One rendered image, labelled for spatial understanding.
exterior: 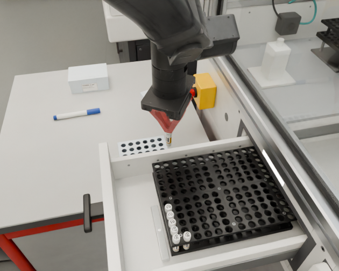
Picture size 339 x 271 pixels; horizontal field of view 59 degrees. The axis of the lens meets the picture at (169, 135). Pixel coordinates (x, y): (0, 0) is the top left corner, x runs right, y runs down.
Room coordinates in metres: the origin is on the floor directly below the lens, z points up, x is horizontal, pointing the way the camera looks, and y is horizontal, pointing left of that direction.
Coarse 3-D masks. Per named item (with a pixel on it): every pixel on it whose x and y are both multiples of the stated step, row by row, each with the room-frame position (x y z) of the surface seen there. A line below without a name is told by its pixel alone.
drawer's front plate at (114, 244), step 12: (108, 156) 0.38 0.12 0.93; (108, 168) 0.35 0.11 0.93; (108, 180) 0.32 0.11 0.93; (108, 192) 0.30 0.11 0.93; (108, 204) 0.27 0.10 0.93; (108, 216) 0.25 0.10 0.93; (108, 228) 0.23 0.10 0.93; (108, 240) 0.21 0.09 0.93; (120, 240) 0.24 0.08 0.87; (108, 252) 0.19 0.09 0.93; (120, 252) 0.20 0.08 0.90; (108, 264) 0.18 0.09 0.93; (120, 264) 0.18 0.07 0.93
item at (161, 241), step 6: (156, 210) 0.31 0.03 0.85; (156, 216) 0.30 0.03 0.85; (156, 222) 0.29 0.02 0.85; (156, 228) 0.27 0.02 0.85; (162, 228) 0.27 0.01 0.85; (156, 234) 0.27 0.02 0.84; (162, 234) 0.26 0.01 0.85; (162, 240) 0.25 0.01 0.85; (162, 246) 0.24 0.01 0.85; (162, 252) 0.23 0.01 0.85; (162, 258) 0.22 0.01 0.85; (168, 258) 0.22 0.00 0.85
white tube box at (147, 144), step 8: (160, 136) 0.57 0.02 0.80; (120, 144) 0.54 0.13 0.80; (128, 144) 0.54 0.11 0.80; (136, 144) 0.55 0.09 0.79; (144, 144) 0.54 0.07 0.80; (152, 144) 0.54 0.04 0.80; (160, 144) 0.54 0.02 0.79; (120, 152) 0.51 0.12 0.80; (128, 152) 0.51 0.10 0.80; (136, 152) 0.51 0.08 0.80; (144, 152) 0.51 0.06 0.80
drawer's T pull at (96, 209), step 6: (84, 198) 0.30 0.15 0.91; (90, 198) 0.30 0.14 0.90; (84, 204) 0.28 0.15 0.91; (90, 204) 0.29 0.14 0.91; (96, 204) 0.29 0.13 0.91; (102, 204) 0.29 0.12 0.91; (84, 210) 0.27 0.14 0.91; (90, 210) 0.27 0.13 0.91; (96, 210) 0.27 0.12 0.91; (102, 210) 0.27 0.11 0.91; (84, 216) 0.26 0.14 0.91; (90, 216) 0.26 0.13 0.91; (96, 216) 0.26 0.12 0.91; (102, 216) 0.27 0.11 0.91; (84, 222) 0.25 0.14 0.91; (90, 222) 0.25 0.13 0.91; (84, 228) 0.24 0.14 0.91; (90, 228) 0.24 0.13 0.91
